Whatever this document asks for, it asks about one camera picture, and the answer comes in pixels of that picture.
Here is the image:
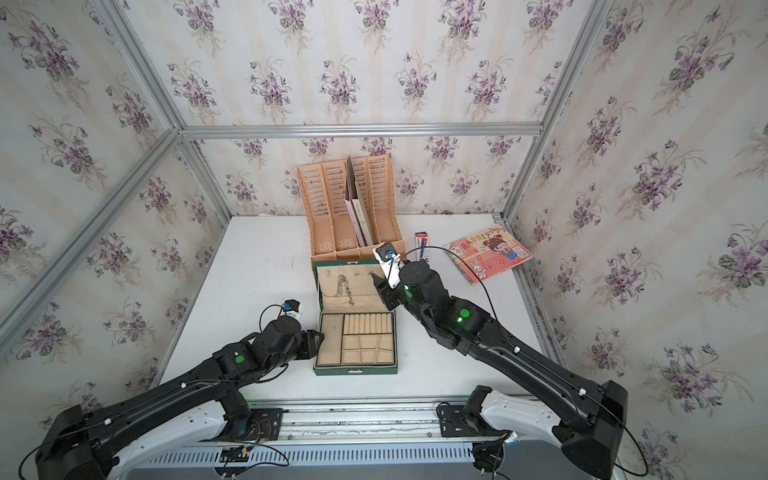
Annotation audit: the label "small pen box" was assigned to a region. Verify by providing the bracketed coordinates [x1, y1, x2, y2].
[414, 231, 429, 262]

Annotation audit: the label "green jewelry box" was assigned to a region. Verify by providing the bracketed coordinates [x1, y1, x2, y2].
[313, 260, 398, 377]

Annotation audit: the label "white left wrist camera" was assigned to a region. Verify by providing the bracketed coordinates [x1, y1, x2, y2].
[281, 299, 301, 319]

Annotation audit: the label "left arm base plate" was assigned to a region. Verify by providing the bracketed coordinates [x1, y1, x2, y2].
[225, 408, 284, 443]

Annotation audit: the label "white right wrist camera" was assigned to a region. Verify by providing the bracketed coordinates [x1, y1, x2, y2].
[373, 242, 401, 289]

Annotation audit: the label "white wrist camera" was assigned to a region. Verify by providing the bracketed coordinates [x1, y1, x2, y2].
[373, 242, 401, 289]
[281, 299, 301, 319]

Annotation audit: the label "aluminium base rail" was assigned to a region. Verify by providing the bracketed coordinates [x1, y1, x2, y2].
[137, 395, 565, 448]

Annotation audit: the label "silver jewelry chain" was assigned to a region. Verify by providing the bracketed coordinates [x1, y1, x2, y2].
[334, 272, 356, 307]

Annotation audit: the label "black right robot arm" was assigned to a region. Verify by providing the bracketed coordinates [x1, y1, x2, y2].
[371, 261, 629, 479]

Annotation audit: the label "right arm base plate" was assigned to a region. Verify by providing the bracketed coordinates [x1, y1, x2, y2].
[435, 402, 504, 438]

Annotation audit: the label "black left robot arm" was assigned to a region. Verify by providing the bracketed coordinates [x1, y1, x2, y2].
[27, 315, 324, 479]

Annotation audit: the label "books in file organizer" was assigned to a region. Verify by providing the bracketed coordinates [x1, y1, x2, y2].
[344, 157, 374, 247]

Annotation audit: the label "peach plastic file organizer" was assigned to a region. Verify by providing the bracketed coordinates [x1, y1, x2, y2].
[297, 155, 405, 263]

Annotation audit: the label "pink cartoon spiral notebook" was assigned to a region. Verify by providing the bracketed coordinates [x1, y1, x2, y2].
[445, 224, 533, 284]

